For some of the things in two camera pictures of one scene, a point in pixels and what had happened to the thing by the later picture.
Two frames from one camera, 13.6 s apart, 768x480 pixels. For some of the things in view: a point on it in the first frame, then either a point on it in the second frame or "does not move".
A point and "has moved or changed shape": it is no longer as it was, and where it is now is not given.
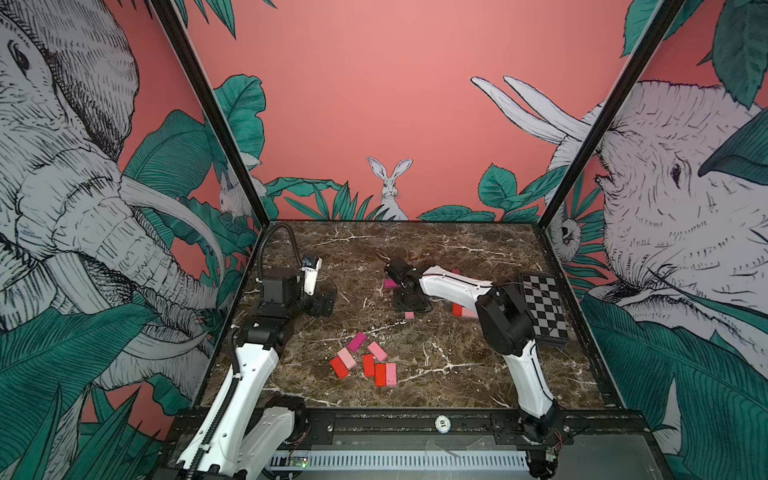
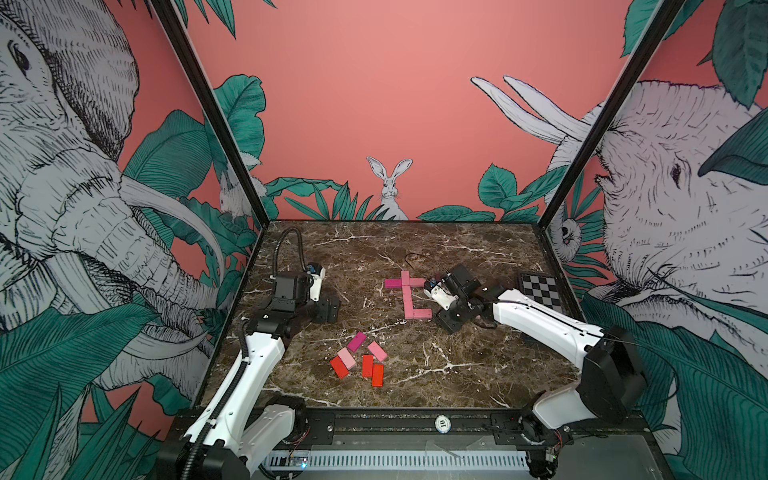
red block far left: (339, 367) does not move
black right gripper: (419, 308) to (444, 319)
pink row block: (391, 374) has moved or changed shape
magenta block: (356, 341) does not move
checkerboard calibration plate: (544, 305) does not move
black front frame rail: (467, 428) does not move
